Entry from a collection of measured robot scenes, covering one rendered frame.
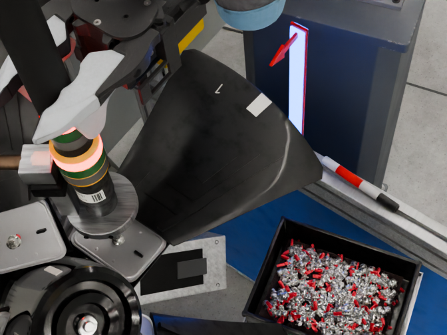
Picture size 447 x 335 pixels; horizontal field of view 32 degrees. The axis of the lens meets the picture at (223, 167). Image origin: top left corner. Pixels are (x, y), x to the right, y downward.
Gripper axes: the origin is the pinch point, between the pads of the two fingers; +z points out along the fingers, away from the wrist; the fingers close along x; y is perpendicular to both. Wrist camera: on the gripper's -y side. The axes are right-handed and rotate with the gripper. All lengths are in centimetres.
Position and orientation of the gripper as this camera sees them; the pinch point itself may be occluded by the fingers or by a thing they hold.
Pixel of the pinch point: (19, 108)
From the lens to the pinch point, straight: 59.3
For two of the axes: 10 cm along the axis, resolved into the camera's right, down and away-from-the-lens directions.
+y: 0.6, 5.0, 8.7
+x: -8.0, -4.9, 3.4
